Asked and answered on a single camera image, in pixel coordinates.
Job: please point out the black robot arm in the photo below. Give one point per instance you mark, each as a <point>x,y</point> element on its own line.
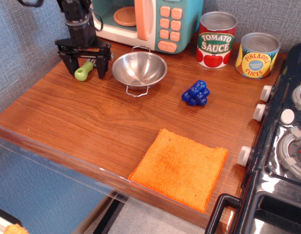
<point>79,11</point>

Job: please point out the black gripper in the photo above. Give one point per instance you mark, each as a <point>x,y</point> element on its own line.
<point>82,37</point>

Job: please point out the blue toy grapes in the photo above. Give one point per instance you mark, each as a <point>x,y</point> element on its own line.
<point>196,94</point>

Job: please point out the tomato sauce can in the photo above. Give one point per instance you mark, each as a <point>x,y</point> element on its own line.
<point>215,39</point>

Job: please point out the pineapple slices can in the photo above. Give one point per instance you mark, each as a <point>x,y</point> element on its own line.
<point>257,55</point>

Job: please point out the green handled grey spatula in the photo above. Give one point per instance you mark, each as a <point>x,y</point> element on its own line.
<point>81,74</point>

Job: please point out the black toy stove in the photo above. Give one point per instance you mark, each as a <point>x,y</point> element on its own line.
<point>270,201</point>

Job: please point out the orange towel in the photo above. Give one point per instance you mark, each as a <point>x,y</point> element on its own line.
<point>181,169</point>

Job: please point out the teal toy microwave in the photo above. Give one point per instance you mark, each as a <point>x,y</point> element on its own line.
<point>164,26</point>

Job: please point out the small steel bowl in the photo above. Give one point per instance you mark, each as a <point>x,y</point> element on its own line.
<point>139,70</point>

